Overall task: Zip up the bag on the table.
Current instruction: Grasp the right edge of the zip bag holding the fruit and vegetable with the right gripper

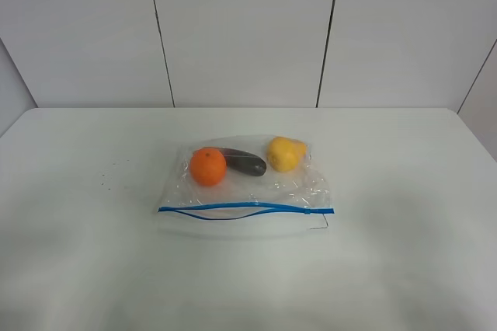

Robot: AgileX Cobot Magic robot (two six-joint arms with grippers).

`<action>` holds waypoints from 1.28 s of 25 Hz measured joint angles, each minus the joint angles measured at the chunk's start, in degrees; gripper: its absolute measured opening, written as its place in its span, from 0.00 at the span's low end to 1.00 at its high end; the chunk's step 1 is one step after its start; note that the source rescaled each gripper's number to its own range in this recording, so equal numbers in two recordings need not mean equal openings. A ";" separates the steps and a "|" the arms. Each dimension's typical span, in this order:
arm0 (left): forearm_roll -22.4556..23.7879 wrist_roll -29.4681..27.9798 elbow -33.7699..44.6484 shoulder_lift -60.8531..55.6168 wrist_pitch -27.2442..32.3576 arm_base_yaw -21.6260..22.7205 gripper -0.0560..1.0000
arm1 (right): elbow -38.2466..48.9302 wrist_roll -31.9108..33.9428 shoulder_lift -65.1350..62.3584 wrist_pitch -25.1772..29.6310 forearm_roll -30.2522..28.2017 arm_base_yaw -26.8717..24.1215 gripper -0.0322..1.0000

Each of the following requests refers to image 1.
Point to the dark purple eggplant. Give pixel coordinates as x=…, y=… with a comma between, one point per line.
x=244, y=162

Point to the yellow pear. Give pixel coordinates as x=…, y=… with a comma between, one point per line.
x=285, y=154

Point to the clear blue-zip plastic bag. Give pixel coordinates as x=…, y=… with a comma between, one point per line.
x=271, y=204

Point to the orange fruit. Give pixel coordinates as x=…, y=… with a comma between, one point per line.
x=207, y=166

